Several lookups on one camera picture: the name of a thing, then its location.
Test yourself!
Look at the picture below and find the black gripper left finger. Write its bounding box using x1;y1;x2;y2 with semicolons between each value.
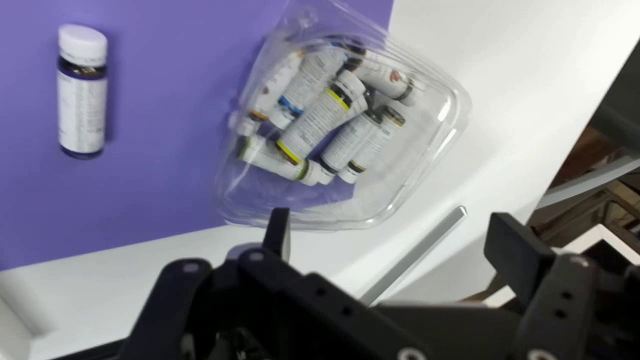
125;206;428;360

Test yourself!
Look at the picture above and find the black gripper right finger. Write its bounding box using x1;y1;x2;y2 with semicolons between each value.
481;210;601;360

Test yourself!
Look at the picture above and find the clear plastic clamshell pack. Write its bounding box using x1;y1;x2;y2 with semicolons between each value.
214;5;473;232

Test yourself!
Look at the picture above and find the small white medicine bottle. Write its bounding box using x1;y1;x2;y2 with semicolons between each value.
275;43;351;132
338;108;409;187
227;50;305;136
318;106;401;172
234;135;335;189

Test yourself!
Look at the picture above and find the white bottle with yellow bands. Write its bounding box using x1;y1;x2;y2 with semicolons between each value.
273;71;370;167

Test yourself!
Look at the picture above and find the purple paper mat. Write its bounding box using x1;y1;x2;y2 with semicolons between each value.
0;0;396;272

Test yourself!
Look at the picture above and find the white bottle with dark cap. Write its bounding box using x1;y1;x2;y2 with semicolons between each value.
341;45;416;105

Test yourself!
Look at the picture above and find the white bottle lying alone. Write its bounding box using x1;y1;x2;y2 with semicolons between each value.
53;23;109;160

